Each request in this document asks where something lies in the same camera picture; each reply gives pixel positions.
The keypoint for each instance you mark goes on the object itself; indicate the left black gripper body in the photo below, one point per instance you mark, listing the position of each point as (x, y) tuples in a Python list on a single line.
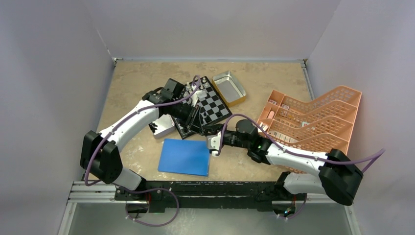
[(181, 112)]

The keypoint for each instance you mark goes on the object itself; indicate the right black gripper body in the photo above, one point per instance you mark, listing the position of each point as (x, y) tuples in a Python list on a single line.
[(232, 140)]

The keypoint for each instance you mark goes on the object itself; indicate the black chess piece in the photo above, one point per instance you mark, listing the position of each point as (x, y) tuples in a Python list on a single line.
[(219, 114)]

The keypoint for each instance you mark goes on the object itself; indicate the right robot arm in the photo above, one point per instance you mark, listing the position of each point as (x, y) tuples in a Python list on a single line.
[(331, 174)]

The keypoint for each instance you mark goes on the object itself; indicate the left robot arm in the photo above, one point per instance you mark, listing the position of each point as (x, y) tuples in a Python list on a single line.
[(100, 154)]

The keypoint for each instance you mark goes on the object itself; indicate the white chess piece row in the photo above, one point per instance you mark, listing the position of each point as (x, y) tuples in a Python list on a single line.
[(190, 88)]

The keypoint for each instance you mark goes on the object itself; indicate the black and silver chessboard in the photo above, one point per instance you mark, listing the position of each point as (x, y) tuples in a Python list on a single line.
[(210, 105)]

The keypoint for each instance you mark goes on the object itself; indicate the gold rectangular metal tin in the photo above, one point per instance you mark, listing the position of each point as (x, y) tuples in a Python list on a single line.
[(229, 88)]

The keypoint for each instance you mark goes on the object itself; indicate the blue folder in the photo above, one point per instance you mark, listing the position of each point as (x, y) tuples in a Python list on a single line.
[(184, 157)]

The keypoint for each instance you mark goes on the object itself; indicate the pink eraser in organizer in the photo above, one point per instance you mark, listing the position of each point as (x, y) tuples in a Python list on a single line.
[(271, 115)]

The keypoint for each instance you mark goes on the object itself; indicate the orange plastic tiered organizer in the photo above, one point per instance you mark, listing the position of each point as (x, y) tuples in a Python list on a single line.
[(319, 125)]

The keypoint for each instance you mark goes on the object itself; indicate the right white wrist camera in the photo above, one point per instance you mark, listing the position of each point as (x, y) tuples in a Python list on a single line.
[(214, 144)]

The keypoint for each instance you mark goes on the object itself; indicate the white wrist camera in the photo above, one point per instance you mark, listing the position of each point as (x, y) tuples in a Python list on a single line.
[(201, 94), (214, 144)]

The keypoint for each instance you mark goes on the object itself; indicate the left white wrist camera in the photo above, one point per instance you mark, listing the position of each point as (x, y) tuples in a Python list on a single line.
[(201, 94)]

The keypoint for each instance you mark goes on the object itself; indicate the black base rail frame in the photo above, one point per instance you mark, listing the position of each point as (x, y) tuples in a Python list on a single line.
[(262, 196)]

